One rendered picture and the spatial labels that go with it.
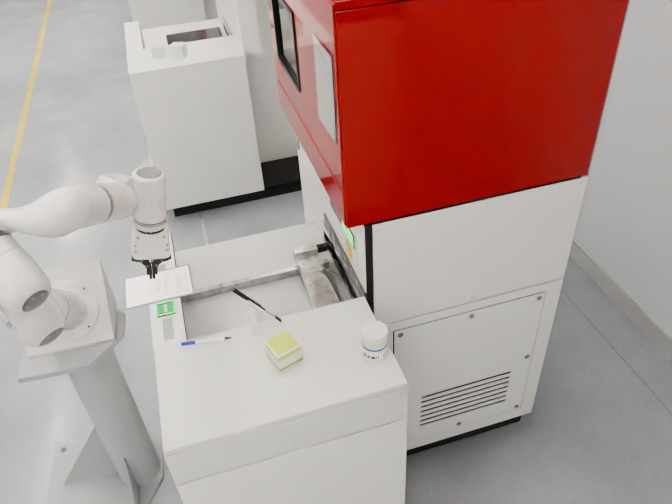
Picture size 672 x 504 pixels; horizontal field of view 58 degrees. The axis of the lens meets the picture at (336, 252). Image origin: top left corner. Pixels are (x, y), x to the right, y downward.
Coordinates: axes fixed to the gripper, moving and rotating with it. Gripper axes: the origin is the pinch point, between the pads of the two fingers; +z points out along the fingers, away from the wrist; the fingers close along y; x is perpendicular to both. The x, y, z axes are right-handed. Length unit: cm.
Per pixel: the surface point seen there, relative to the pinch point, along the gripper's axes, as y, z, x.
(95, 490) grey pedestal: 24, 118, -12
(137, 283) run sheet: 3.9, 16.3, -14.8
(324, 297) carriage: -52, 13, 3
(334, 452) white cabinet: -44, 27, 50
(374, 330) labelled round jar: -53, -6, 38
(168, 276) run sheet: -5.6, 14.3, -14.7
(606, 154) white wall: -211, -1, -66
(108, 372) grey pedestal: 15, 50, -10
